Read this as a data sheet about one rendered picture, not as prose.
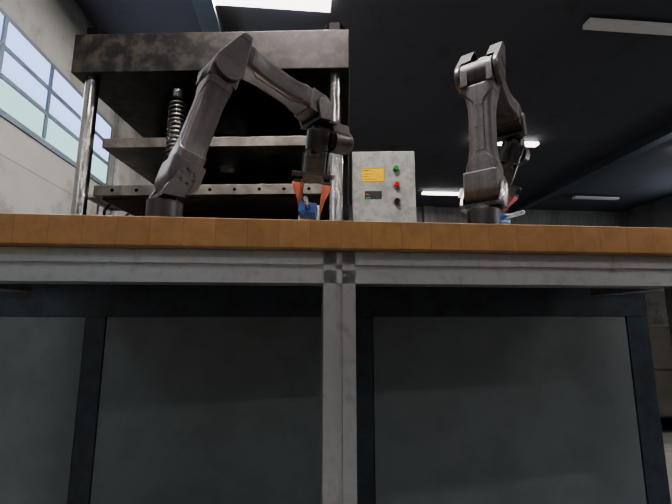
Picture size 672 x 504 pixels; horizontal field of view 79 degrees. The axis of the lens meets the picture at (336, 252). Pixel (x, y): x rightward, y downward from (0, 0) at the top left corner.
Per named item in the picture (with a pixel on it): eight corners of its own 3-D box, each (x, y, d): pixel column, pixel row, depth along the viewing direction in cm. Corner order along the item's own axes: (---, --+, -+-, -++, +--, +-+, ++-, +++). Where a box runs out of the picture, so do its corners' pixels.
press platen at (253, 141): (328, 145, 196) (328, 135, 196) (101, 147, 198) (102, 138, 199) (333, 191, 264) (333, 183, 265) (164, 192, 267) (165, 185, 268)
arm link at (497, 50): (494, 125, 114) (455, 41, 92) (529, 116, 109) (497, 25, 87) (493, 162, 109) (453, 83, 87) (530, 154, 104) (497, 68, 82)
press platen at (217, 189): (328, 193, 188) (328, 183, 189) (92, 195, 191) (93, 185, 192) (333, 229, 261) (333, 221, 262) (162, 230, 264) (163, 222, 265)
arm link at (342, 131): (335, 159, 112) (330, 117, 113) (357, 150, 106) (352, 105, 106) (302, 154, 104) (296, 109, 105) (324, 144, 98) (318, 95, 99)
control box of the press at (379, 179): (427, 484, 169) (415, 148, 194) (354, 483, 170) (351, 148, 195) (418, 465, 191) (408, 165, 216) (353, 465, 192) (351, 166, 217)
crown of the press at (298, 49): (350, 141, 182) (349, 19, 192) (61, 145, 185) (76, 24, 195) (349, 198, 264) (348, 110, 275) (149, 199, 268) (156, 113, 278)
